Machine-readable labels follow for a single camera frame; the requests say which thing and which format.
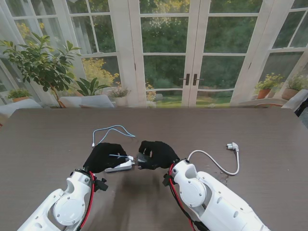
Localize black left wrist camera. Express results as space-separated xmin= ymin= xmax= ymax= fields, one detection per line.
xmin=93 ymin=178 xmax=109 ymax=193

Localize printed garden window backdrop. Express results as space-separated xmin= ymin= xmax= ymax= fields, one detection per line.
xmin=0 ymin=0 xmax=308 ymax=109

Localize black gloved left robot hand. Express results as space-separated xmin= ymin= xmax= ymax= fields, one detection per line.
xmin=83 ymin=142 xmax=128 ymax=173

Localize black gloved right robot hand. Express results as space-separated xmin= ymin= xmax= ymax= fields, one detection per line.
xmin=138 ymin=141 xmax=180 ymax=170

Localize dark object beside backdrop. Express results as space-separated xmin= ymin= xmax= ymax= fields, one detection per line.
xmin=295 ymin=96 xmax=308 ymax=117

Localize red left arm cables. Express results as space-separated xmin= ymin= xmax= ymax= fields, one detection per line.
xmin=79 ymin=170 xmax=96 ymax=229

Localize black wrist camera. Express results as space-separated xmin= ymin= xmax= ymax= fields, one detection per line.
xmin=93 ymin=178 xmax=109 ymax=193
xmin=163 ymin=173 xmax=175 ymax=187

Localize white power strip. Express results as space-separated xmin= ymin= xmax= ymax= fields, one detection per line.
xmin=104 ymin=155 xmax=135 ymax=173

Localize grey USB wall charger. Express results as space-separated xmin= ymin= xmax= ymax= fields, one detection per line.
xmin=136 ymin=152 xmax=152 ymax=167

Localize red arm cables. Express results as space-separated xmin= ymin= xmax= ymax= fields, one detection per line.
xmin=79 ymin=170 xmax=96 ymax=229
xmin=168 ymin=165 xmax=195 ymax=231

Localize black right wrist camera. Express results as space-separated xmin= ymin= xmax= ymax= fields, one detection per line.
xmin=163 ymin=173 xmax=175 ymax=187

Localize light blue USB cable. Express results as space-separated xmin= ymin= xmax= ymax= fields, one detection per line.
xmin=92 ymin=125 xmax=136 ymax=161

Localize white power cord with plug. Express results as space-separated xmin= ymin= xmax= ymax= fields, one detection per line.
xmin=187 ymin=143 xmax=241 ymax=176

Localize red right arm cables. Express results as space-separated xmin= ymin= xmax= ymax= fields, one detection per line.
xmin=168 ymin=165 xmax=195 ymax=231

